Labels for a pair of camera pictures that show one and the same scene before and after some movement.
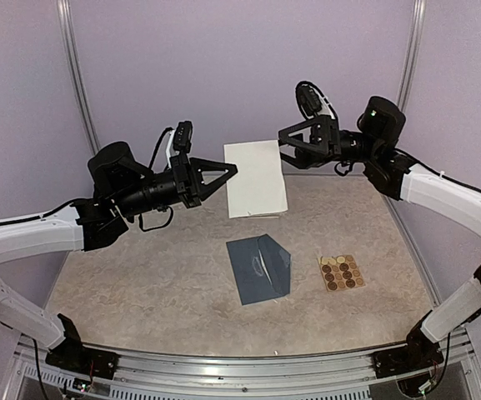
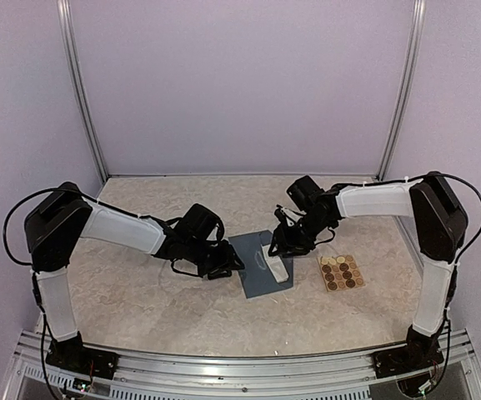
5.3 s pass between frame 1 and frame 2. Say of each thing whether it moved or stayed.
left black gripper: moved
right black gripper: moved
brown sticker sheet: stayed
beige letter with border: moved
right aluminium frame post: stayed
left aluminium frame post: stayed
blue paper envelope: moved
